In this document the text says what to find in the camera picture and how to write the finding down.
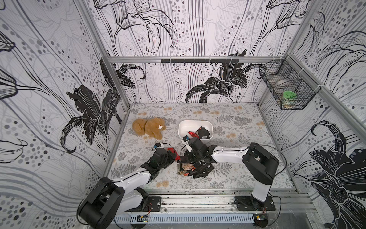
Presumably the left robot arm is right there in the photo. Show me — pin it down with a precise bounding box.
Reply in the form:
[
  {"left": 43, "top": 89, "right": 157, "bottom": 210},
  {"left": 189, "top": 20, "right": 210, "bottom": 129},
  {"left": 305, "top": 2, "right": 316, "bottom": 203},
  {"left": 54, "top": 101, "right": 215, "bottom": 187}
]
[{"left": 76, "top": 146, "right": 177, "bottom": 229}]

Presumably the colourful picture tea bag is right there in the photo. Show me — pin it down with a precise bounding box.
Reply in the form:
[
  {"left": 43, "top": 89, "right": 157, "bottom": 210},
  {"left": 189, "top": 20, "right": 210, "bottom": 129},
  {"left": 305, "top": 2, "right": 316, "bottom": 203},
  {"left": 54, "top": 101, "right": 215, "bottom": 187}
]
[{"left": 178, "top": 163, "right": 195, "bottom": 176}]

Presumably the green lid in basket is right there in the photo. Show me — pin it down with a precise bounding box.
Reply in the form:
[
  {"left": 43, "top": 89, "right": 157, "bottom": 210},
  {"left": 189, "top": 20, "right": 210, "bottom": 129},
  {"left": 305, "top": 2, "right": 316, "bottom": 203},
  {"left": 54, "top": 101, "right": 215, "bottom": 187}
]
[{"left": 282, "top": 91, "right": 297, "bottom": 100}]

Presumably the white plastic storage box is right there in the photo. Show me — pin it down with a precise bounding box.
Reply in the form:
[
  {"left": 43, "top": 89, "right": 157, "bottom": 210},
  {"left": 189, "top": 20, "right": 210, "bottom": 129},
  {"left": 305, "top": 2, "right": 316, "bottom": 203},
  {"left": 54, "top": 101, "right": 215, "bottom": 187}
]
[{"left": 178, "top": 120, "right": 214, "bottom": 143}]

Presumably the black tea bag pile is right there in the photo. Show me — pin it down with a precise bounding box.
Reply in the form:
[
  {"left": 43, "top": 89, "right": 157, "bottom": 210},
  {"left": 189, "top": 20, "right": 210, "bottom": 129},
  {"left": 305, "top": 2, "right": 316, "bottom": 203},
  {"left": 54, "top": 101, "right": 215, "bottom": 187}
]
[{"left": 189, "top": 160, "right": 214, "bottom": 179}]

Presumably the black wire basket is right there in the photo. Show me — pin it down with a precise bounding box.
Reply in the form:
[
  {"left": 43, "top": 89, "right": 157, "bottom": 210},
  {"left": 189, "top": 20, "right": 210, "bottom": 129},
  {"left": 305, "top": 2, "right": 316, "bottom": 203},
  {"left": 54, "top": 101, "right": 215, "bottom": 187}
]
[{"left": 259, "top": 60, "right": 320, "bottom": 110}]

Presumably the black bar on rail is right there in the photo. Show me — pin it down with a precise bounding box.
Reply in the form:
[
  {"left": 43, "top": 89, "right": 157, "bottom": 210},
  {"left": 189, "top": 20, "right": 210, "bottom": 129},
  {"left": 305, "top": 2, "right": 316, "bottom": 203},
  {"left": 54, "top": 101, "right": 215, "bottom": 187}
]
[{"left": 161, "top": 58, "right": 239, "bottom": 63}]

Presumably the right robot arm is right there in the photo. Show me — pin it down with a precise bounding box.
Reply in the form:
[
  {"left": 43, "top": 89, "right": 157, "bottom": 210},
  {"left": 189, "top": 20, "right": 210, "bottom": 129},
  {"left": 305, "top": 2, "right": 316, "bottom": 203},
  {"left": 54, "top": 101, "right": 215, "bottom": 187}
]
[{"left": 178, "top": 137, "right": 279, "bottom": 203}]

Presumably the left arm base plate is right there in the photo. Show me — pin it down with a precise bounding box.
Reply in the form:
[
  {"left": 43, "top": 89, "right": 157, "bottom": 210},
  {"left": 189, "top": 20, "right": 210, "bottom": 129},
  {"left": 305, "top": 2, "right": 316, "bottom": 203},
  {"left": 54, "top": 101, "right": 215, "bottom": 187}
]
[{"left": 127, "top": 196, "right": 162, "bottom": 213}]

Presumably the white perforated cable duct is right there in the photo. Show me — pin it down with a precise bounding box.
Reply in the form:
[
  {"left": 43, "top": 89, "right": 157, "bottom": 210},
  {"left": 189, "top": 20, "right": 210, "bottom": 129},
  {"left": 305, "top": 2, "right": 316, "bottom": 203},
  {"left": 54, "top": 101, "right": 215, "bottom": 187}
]
[{"left": 114, "top": 213, "right": 254, "bottom": 224}]

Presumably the brown plush dog toy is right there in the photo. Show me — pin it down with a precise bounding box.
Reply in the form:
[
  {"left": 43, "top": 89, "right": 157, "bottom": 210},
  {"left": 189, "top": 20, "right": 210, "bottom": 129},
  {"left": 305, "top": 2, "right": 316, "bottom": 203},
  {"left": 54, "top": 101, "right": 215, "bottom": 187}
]
[{"left": 132, "top": 117, "right": 166, "bottom": 140}]

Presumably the red foil tea bag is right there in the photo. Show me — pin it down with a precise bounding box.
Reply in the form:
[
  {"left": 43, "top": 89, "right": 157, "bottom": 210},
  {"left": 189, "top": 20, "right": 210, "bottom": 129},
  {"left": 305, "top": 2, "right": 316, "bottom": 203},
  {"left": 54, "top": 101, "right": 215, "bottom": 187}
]
[{"left": 188, "top": 131, "right": 199, "bottom": 138}]

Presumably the black tea bag sachet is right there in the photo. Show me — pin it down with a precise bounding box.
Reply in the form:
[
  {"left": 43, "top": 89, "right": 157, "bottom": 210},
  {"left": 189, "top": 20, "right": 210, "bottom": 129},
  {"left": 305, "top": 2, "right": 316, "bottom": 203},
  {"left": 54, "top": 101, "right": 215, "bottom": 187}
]
[{"left": 195, "top": 126, "right": 211, "bottom": 139}]

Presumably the aluminium corner frame post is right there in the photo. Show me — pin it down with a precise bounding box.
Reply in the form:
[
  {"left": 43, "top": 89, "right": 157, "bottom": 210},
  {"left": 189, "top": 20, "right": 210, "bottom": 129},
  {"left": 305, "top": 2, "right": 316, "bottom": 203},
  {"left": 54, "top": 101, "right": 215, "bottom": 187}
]
[{"left": 75, "top": 0, "right": 130, "bottom": 112}]

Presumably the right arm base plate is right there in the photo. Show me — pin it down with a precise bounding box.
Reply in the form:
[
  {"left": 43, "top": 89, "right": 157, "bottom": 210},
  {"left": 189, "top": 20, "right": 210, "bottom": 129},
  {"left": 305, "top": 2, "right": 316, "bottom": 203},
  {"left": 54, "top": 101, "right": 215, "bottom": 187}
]
[{"left": 234, "top": 196, "right": 276, "bottom": 212}]

